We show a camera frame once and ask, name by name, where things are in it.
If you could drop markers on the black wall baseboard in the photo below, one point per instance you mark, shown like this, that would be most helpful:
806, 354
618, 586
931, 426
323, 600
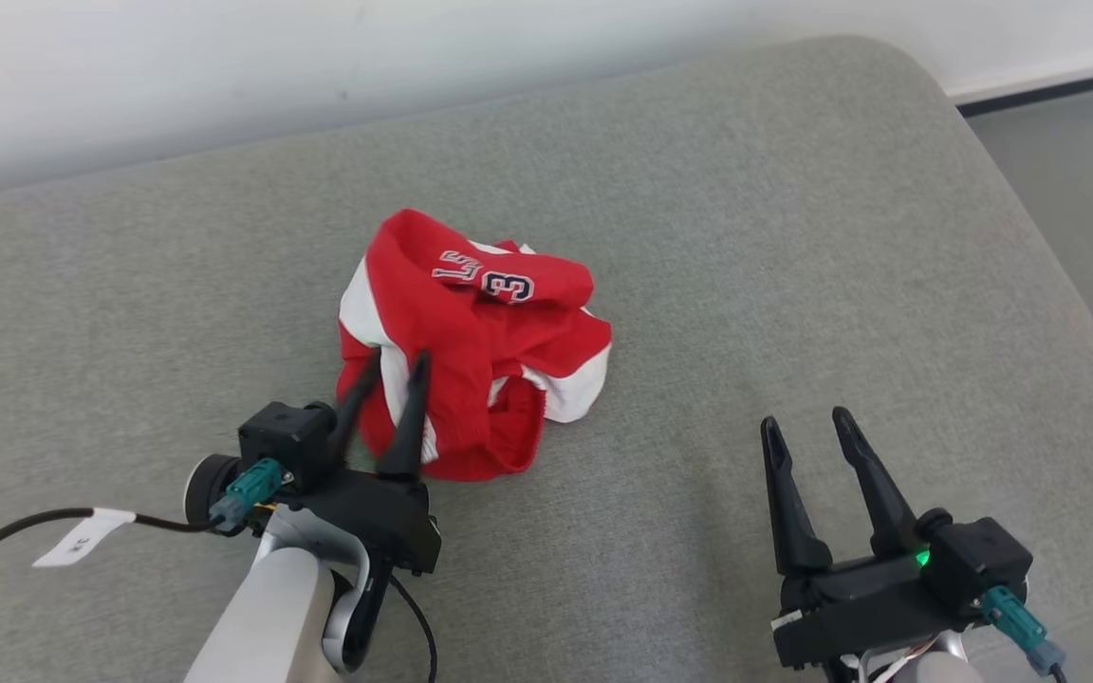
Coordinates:
1049, 90

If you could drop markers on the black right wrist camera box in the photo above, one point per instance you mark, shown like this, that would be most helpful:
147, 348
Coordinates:
978, 560

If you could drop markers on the red shorts with white trim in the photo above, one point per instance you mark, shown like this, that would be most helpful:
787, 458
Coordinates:
471, 379

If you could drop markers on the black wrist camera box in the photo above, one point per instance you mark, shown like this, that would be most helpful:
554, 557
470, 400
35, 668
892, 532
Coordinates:
283, 441
978, 560

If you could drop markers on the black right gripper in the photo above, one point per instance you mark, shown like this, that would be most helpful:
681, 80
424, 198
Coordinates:
850, 607

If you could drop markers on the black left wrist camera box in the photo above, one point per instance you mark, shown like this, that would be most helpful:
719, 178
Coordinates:
283, 441

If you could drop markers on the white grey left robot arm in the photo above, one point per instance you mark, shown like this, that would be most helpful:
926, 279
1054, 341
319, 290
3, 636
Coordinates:
271, 607

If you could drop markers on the grey fabric sofa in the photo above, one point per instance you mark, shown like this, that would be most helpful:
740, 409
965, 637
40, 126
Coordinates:
746, 285

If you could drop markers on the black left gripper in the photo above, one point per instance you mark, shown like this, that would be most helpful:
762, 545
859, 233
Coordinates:
385, 517

